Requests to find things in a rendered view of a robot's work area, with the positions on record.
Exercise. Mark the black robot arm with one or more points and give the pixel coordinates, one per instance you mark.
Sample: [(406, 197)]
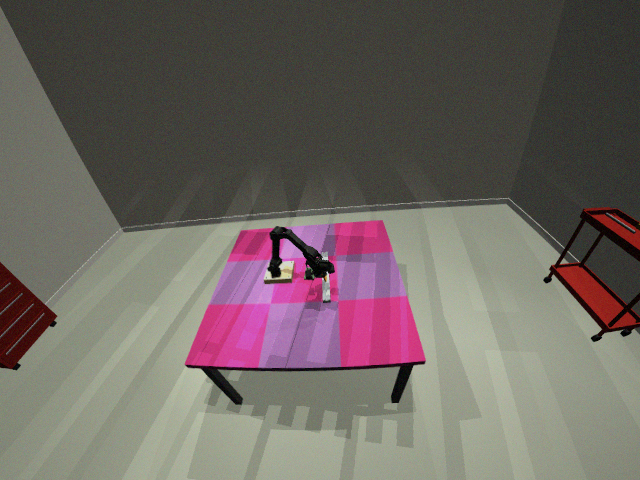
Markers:
[(309, 252)]

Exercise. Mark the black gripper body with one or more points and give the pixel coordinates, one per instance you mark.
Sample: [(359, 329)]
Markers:
[(318, 272)]

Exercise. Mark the grey slotted aluminum rail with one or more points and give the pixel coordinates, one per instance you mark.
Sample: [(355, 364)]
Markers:
[(326, 285)]

